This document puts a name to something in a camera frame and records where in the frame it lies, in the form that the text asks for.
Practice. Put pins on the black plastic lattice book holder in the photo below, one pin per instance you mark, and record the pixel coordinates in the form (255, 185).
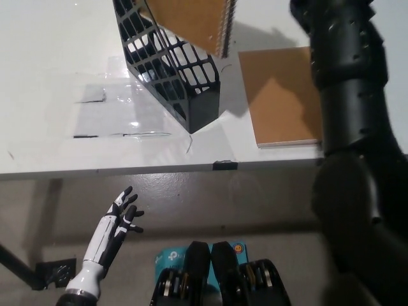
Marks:
(204, 111)

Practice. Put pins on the grey tape patch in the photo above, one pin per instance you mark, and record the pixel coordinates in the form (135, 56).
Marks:
(91, 93)

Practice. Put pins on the teal cardboard box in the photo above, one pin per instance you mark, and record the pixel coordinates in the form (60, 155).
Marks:
(170, 258)

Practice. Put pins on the black slanted table leg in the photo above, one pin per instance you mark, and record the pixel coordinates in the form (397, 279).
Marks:
(16, 264)

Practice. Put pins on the black floor foot bracket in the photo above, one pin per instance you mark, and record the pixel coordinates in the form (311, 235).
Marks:
(59, 272)

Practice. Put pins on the black table edge clip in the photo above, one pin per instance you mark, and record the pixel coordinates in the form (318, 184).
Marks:
(225, 165)

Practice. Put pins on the brown spiral notebook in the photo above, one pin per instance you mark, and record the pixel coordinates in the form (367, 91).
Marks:
(280, 105)
(188, 22)

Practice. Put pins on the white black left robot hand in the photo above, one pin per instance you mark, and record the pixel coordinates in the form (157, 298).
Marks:
(99, 252)

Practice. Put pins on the clear plastic sheet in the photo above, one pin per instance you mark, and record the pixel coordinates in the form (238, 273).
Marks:
(140, 105)

